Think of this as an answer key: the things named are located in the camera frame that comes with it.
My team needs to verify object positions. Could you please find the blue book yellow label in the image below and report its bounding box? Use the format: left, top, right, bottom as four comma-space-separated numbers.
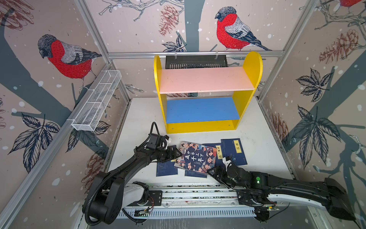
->
201, 143, 226, 174

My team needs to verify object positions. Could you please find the colourful illustrated thick book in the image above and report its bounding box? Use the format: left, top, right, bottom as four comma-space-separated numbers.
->
174, 141, 207, 174

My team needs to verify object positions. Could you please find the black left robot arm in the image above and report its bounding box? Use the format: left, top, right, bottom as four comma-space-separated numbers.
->
83, 146, 182, 226

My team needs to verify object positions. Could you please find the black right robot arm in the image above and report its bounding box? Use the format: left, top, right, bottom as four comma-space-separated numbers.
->
207, 163, 356, 221

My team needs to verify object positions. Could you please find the yellow pink blue bookshelf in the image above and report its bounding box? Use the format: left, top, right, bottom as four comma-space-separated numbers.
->
154, 52, 263, 134

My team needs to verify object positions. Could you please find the black vent panel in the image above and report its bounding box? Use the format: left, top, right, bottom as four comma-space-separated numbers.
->
165, 55, 228, 69

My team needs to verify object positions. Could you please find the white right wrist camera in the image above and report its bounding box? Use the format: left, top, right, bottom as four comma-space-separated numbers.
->
222, 156, 233, 169

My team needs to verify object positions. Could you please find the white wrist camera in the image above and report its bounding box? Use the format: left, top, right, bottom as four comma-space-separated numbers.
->
222, 156, 233, 169
146, 134, 171, 150

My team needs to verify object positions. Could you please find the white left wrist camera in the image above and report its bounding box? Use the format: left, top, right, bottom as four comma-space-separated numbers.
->
146, 134, 171, 150

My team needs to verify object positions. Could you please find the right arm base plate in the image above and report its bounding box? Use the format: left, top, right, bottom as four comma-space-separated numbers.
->
236, 189, 277, 207

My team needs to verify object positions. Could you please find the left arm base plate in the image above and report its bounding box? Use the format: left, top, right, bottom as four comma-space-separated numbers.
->
128, 190, 163, 207

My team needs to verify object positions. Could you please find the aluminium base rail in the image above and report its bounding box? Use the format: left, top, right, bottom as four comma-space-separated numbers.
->
116, 184, 260, 220

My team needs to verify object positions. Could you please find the white wire mesh basket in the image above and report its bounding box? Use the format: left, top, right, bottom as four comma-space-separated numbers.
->
72, 70, 122, 131

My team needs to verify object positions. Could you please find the horizontal aluminium frame bar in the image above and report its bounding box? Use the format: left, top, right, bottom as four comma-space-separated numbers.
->
107, 51, 285, 60

